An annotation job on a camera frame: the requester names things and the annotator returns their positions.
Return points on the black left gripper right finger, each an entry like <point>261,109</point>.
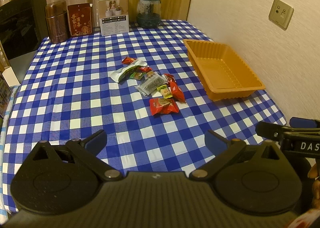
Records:
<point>225,152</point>

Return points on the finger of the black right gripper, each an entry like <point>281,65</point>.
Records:
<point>297,122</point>
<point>280,133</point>

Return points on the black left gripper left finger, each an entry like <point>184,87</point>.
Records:
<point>87,150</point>

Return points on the large red snack packet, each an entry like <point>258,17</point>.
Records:
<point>163,106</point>

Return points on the yellow green candy packet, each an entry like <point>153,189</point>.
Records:
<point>164,91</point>

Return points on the white green snack pouch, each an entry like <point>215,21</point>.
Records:
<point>119,75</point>

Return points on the clear grey seed packet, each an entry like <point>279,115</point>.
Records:
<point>150,84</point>

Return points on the small red candy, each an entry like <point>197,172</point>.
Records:
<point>145,69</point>

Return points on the clear brown cube candy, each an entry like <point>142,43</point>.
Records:
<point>148,74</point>

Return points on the dark red candy packet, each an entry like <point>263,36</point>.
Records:
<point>169,78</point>

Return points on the person right hand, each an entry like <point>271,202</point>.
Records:
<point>314,174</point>

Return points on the orange plastic tray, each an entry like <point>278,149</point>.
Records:
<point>222,72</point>

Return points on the blue white checkered tablecloth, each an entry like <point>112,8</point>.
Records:
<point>68,93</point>

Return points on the brown cylindrical tin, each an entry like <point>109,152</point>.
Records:
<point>57,21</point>

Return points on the red gold gift box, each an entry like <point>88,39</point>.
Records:
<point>80,19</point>

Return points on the black laptop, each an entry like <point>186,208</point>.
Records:
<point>23,28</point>

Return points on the white product box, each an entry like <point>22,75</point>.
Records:
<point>113,16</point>

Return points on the green glass jar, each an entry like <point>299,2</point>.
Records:
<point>149,13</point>

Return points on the network wall outlet plate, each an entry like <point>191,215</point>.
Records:
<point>281,14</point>

